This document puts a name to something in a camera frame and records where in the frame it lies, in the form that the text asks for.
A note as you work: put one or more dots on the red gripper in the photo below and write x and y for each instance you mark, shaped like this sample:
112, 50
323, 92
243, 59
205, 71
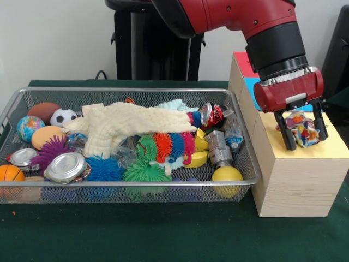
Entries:
286, 92

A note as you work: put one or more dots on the white colourful patterned cloth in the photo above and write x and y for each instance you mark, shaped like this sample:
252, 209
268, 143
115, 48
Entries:
304, 131

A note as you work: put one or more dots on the cream knitted cloth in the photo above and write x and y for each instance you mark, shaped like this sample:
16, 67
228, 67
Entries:
122, 120

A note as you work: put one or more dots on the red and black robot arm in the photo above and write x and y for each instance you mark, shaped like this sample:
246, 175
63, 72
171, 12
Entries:
245, 16

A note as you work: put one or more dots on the wooden box with three holes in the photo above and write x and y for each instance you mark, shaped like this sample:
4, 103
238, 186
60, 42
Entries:
300, 185

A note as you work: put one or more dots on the silver mesh bin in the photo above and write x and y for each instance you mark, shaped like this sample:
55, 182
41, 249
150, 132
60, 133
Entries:
136, 183

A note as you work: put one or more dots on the dark green table cloth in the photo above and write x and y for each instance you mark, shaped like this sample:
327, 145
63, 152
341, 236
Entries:
136, 232
340, 109

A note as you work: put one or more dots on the yellow ball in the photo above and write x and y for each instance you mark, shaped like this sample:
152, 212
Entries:
226, 176

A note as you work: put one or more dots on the multicolour spiky caterpillar toy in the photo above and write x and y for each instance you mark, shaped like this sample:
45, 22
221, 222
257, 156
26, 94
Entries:
166, 144

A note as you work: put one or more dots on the green spiky ball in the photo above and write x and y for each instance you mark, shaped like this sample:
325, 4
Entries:
145, 172

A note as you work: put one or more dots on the blue spiky ball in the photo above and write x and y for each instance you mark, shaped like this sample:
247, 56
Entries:
105, 169

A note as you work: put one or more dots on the small soccer ball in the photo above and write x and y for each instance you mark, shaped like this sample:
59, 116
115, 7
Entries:
63, 117

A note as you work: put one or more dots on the crushed silver can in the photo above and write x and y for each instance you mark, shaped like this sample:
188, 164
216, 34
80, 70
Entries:
65, 165

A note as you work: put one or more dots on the purple spiky toy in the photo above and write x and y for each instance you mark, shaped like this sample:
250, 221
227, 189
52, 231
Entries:
51, 151

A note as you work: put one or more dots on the peach foam ball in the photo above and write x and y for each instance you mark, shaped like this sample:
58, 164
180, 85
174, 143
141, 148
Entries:
45, 136

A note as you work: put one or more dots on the globe print ball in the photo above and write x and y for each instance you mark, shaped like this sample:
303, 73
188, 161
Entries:
28, 128

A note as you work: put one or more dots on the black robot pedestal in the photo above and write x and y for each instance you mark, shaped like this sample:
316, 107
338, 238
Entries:
141, 49

